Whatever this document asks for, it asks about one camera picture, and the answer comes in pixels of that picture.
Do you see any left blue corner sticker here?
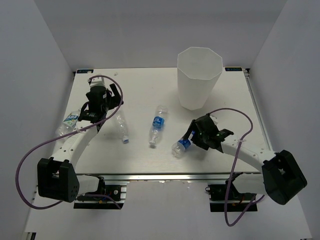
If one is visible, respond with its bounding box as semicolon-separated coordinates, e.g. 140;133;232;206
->
76;69;94;74

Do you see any aluminium rail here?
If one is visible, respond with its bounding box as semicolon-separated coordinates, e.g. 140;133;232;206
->
74;171;263;183
243;68;273;150

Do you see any clear unlabelled plastic bottle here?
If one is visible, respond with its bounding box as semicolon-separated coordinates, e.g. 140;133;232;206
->
115;109;129;144

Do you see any white octagonal plastic bin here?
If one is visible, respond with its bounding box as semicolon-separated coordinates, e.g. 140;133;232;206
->
177;47;223;111

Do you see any blue corner sticker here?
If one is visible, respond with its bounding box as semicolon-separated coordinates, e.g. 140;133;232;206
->
76;69;94;74
224;67;243;72

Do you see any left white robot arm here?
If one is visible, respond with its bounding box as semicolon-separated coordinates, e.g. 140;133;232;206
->
37;83;123;203

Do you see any aluminium front rail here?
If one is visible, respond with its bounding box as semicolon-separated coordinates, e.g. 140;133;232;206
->
74;171;263;183

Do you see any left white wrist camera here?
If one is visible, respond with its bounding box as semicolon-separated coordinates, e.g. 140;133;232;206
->
87;75;105;88

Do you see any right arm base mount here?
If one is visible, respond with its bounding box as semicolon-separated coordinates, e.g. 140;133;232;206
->
204;174;255;213

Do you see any right blue corner sticker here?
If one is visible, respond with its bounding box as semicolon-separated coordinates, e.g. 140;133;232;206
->
224;67;243;72

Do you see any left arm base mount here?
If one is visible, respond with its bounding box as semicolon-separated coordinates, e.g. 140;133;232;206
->
73;175;127;210

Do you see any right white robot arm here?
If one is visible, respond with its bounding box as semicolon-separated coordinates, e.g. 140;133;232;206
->
182;114;308;205

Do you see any aluminium right side rail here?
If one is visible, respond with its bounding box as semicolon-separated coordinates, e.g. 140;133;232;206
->
243;68;273;150

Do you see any Pepsi bottle blue cap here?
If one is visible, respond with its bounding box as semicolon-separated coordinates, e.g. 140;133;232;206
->
171;130;195;159

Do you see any clear bottle blue label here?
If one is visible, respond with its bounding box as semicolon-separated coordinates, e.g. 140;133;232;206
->
148;105;168;148

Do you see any bottle with green-blue label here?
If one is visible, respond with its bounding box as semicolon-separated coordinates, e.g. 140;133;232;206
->
55;108;81;137

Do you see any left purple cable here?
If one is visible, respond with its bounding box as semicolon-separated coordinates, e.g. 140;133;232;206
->
15;74;125;209

